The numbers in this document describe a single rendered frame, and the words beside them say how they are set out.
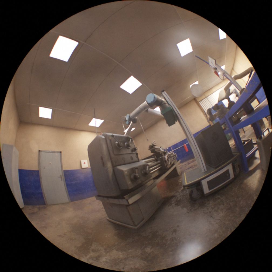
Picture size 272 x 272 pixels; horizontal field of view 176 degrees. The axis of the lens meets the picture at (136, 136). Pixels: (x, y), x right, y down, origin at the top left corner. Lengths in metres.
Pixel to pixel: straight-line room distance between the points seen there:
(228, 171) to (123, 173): 1.27
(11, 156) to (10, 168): 0.34
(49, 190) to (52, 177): 0.55
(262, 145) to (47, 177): 5.10
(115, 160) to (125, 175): 0.24
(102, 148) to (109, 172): 0.28
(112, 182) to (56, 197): 3.33
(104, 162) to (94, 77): 2.51
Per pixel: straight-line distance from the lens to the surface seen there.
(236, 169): 1.48
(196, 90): 4.82
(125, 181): 0.97
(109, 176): 1.01
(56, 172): 4.09
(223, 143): 1.32
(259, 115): 0.89
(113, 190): 1.02
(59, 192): 4.07
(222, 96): 5.76
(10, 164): 3.47
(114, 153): 1.12
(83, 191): 4.26
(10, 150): 3.57
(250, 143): 1.96
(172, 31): 3.32
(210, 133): 1.26
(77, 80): 3.04
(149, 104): 1.28
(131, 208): 1.13
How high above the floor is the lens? 0.74
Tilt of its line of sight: 20 degrees up
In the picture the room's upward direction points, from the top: 20 degrees counter-clockwise
